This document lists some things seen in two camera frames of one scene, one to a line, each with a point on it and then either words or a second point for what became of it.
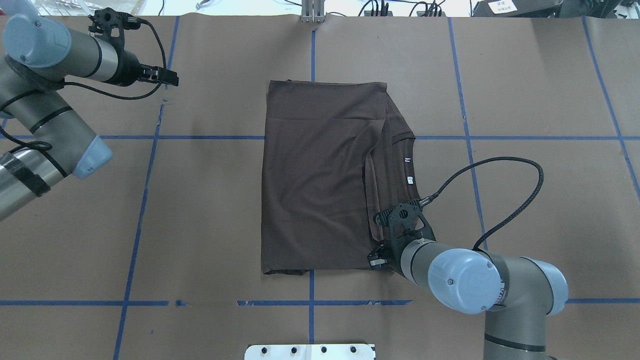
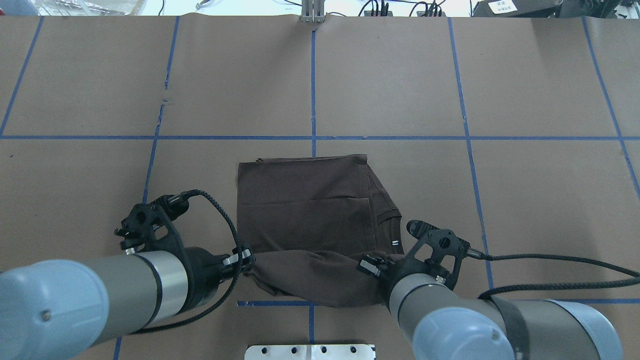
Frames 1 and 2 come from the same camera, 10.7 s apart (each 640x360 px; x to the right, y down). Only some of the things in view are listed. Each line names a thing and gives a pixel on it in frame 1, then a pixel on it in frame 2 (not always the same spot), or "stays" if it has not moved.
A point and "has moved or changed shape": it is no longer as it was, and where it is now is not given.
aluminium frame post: [313, 11] stays
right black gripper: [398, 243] to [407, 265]
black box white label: [518, 8] stays
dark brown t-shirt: [335, 156] has moved or changed shape
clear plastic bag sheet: [85, 7] stays
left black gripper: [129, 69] to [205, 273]
